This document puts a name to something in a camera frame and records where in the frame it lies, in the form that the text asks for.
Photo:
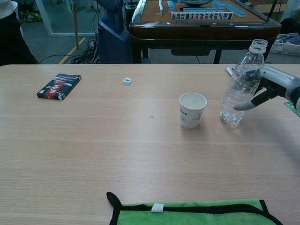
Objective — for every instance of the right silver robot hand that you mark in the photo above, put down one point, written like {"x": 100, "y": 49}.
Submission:
{"x": 281, "y": 80}

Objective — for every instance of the transparent plastic bottle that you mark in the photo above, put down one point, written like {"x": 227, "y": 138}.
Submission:
{"x": 236, "y": 93}

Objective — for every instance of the white paper cup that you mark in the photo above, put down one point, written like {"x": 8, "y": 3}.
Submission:
{"x": 192, "y": 112}

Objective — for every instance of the white green bottle cap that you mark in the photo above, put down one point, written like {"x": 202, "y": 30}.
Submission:
{"x": 127, "y": 81}

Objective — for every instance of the white plastic basket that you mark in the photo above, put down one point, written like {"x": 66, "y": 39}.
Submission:
{"x": 286, "y": 48}

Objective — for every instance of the brown mahjong table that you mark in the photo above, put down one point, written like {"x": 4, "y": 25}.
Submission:
{"x": 199, "y": 32}

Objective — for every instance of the face-up mahjong tile row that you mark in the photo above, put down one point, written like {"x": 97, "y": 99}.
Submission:
{"x": 201, "y": 16}

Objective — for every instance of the green cloth with black trim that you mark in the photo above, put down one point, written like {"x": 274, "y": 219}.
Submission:
{"x": 187, "y": 215}

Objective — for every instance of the wooden stick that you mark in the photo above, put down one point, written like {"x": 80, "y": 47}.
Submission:
{"x": 75, "y": 25}

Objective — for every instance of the black red patterned box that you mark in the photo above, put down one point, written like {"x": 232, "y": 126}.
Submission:
{"x": 58, "y": 87}

